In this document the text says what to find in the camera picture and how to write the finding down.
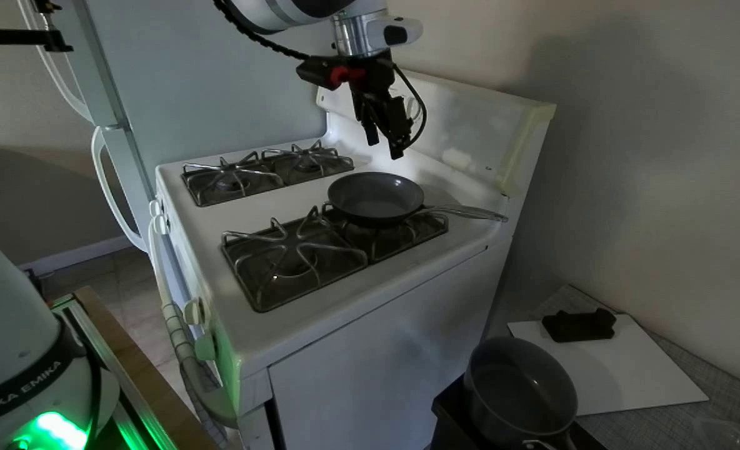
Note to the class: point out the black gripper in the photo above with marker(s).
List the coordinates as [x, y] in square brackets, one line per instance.
[378, 84]

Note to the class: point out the black frying pan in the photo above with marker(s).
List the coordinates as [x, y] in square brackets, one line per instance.
[372, 196]

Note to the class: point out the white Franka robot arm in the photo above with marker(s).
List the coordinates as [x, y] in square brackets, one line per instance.
[278, 12]

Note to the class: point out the red connector plug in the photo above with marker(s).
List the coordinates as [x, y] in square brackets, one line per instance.
[346, 76]

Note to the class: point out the black burner grate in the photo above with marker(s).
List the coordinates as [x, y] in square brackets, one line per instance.
[236, 178]

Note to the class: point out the white refrigerator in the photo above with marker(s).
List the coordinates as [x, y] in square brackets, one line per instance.
[185, 91]

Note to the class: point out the white gas stove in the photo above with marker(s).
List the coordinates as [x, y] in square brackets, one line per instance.
[370, 351]

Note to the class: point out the black flat item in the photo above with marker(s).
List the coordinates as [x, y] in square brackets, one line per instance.
[577, 327]

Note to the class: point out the small gray pot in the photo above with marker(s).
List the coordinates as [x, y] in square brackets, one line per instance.
[520, 392]

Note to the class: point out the wooden plank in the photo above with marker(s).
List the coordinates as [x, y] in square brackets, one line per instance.
[146, 376]

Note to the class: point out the white flat sheet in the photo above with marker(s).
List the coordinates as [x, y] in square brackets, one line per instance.
[627, 376]

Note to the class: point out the metal robot mounting platform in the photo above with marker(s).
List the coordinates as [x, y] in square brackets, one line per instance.
[127, 428]

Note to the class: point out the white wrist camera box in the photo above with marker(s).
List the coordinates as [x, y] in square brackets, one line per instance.
[378, 33]

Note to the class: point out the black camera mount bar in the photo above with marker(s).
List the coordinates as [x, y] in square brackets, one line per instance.
[21, 38]

